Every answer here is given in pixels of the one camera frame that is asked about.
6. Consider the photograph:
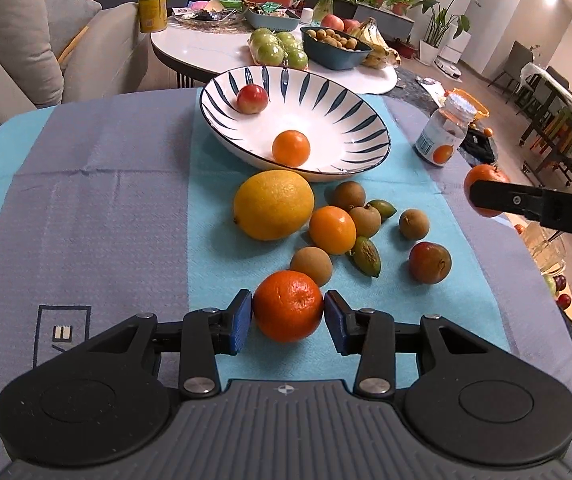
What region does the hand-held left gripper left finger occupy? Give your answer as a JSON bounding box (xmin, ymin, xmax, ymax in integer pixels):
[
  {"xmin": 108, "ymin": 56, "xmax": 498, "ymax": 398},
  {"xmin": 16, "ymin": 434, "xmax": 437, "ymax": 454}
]
[{"xmin": 73, "ymin": 289, "xmax": 254, "ymax": 400}]

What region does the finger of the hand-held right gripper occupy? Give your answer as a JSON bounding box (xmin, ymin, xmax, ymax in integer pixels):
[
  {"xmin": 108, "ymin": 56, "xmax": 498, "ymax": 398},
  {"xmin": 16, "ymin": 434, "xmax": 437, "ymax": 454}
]
[{"xmin": 468, "ymin": 178, "xmax": 557, "ymax": 223}]

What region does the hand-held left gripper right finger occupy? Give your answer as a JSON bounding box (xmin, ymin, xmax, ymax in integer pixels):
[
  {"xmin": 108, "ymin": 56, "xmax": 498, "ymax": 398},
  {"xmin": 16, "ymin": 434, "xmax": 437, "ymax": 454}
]
[{"xmin": 323, "ymin": 289, "xmax": 504, "ymax": 401}]

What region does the deep orange tangerine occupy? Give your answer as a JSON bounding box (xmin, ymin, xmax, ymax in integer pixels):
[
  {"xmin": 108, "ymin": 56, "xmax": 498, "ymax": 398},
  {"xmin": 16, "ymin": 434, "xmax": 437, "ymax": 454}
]
[
  {"xmin": 252, "ymin": 270, "xmax": 327, "ymax": 343},
  {"xmin": 464, "ymin": 164, "xmax": 511, "ymax": 218}
]

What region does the brown longan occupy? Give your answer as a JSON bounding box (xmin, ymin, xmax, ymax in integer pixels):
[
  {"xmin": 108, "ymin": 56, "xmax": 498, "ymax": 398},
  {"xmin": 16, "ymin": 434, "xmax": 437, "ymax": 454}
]
[
  {"xmin": 290, "ymin": 246, "xmax": 334, "ymax": 287},
  {"xmin": 399, "ymin": 208, "xmax": 430, "ymax": 241},
  {"xmin": 327, "ymin": 181, "xmax": 367, "ymax": 212},
  {"xmin": 348, "ymin": 205, "xmax": 383, "ymax": 239}
]

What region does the small smooth orange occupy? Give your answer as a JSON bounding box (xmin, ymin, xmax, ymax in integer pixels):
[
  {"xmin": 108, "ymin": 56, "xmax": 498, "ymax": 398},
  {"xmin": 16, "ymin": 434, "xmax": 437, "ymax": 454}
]
[
  {"xmin": 308, "ymin": 206, "xmax": 357, "ymax": 256},
  {"xmin": 272, "ymin": 130, "xmax": 311, "ymax": 168}
]

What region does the red-brown jujube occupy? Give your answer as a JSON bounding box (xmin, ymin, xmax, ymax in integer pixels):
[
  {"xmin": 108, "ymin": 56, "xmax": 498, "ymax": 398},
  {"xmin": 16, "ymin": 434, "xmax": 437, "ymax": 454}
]
[{"xmin": 408, "ymin": 241, "xmax": 452, "ymax": 285}]

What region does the large yellow citrus fruit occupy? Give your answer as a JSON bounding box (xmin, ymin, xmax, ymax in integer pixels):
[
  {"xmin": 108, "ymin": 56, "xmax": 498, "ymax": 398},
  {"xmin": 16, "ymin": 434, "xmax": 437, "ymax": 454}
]
[{"xmin": 233, "ymin": 170, "xmax": 315, "ymax": 242}]

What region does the white blue-striped bowl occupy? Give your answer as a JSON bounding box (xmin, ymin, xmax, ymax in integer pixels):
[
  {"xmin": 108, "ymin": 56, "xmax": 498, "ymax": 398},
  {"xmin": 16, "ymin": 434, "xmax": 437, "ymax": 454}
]
[{"xmin": 199, "ymin": 66, "xmax": 391, "ymax": 183}]

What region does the glass cup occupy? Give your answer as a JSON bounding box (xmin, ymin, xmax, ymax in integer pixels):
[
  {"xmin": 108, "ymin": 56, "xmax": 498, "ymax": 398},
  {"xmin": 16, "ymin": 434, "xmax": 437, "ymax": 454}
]
[{"xmin": 523, "ymin": 222, "xmax": 569, "ymax": 281}]

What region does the black cloth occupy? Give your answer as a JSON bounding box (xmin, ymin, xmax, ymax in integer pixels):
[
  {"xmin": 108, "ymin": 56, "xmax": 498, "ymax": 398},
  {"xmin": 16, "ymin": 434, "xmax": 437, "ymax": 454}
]
[{"xmin": 458, "ymin": 127, "xmax": 499, "ymax": 166}]

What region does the green olive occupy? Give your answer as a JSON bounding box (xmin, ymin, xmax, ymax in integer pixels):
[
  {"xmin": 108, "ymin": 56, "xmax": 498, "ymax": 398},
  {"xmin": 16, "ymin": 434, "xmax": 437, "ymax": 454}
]
[
  {"xmin": 348, "ymin": 236, "xmax": 381, "ymax": 278},
  {"xmin": 367, "ymin": 199, "xmax": 397, "ymax": 220}
]

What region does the clear bottle with white cap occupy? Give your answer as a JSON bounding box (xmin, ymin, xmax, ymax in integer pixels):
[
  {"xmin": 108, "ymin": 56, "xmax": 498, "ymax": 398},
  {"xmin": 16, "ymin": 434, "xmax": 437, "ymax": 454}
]
[{"xmin": 414, "ymin": 94, "xmax": 476, "ymax": 167}]

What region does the yellow plastic basket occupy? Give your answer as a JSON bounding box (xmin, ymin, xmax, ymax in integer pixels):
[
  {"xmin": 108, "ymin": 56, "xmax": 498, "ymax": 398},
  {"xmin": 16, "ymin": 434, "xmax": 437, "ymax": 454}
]
[{"xmin": 448, "ymin": 87, "xmax": 490, "ymax": 122}]

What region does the dining table with plastic cover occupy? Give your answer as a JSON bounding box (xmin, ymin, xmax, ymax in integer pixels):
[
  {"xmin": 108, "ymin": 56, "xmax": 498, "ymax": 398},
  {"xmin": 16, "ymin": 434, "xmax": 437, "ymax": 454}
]
[{"xmin": 516, "ymin": 62, "xmax": 572, "ymax": 197}]

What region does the grey dining chair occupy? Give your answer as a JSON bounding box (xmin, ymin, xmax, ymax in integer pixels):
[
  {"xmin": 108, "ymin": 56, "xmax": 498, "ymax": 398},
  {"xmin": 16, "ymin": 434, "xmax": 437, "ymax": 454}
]
[{"xmin": 490, "ymin": 40, "xmax": 535, "ymax": 103}]

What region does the dark marbled table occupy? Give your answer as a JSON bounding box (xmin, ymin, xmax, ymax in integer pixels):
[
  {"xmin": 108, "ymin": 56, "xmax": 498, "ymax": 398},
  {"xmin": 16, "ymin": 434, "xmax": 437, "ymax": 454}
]
[{"xmin": 393, "ymin": 67, "xmax": 466, "ymax": 111}]

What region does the white robot vacuum dock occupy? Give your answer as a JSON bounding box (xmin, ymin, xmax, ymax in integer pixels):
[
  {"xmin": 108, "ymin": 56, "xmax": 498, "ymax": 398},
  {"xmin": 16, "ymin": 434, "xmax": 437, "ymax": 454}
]
[{"xmin": 436, "ymin": 42, "xmax": 466, "ymax": 82}]

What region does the large-leaf plant in white pot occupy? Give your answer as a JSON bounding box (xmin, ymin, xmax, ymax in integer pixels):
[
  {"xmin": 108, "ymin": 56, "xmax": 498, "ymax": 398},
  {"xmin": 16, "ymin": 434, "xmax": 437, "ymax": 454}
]
[{"xmin": 413, "ymin": 0, "xmax": 481, "ymax": 66}]

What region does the bunch of bananas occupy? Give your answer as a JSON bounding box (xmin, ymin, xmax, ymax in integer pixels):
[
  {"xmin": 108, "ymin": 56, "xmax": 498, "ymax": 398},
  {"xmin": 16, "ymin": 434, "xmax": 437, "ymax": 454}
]
[{"xmin": 353, "ymin": 17, "xmax": 401, "ymax": 68}]

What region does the dark blue oval bowl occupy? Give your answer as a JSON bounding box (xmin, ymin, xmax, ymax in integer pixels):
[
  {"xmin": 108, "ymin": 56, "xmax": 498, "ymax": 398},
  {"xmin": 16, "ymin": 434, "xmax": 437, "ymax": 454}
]
[{"xmin": 300, "ymin": 26, "xmax": 374, "ymax": 71}]

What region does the small red apple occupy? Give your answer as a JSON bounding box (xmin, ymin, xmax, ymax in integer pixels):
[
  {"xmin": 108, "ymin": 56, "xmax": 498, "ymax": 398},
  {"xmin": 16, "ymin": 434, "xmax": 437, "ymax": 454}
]
[{"xmin": 237, "ymin": 84, "xmax": 269, "ymax": 115}]

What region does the pile of longans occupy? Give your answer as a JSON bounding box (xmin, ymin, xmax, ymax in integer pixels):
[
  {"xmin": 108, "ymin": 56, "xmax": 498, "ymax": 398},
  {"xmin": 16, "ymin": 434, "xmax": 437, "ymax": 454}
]
[{"xmin": 306, "ymin": 27, "xmax": 367, "ymax": 52}]

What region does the tray of green apples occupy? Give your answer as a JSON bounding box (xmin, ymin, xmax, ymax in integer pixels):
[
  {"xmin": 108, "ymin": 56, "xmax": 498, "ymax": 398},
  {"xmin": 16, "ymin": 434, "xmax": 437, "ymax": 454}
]
[{"xmin": 247, "ymin": 27, "xmax": 310, "ymax": 70}]

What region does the white round table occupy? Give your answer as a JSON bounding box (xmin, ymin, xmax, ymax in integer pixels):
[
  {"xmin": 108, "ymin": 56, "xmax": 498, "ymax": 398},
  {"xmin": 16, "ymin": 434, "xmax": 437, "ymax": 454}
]
[{"xmin": 151, "ymin": 14, "xmax": 399, "ymax": 97}]

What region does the blue plastic basket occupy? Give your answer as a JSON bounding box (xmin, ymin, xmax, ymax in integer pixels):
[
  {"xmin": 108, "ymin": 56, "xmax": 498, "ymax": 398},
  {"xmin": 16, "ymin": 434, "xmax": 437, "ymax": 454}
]
[{"xmin": 242, "ymin": 5, "xmax": 303, "ymax": 31}]

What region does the glass plate of snacks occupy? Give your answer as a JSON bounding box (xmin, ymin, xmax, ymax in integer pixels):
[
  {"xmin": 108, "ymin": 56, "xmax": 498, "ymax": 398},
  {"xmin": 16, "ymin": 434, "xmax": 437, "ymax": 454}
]
[{"xmin": 173, "ymin": 2, "xmax": 247, "ymax": 28}]

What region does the yellow can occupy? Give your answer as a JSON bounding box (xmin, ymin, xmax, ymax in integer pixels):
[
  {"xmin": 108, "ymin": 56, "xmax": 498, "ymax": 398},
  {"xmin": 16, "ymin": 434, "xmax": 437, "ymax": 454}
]
[{"xmin": 137, "ymin": 0, "xmax": 169, "ymax": 34}]

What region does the grey cushion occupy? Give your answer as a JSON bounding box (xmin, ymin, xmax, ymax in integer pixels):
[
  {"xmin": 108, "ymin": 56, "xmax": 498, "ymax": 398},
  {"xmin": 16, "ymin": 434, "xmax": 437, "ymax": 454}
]
[{"xmin": 43, "ymin": 0, "xmax": 103, "ymax": 77}]

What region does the beige sofa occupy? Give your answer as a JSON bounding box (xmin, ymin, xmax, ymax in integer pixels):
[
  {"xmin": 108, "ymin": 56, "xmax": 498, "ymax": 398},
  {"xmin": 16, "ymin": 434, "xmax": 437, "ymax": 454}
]
[{"xmin": 0, "ymin": 0, "xmax": 153, "ymax": 181}]

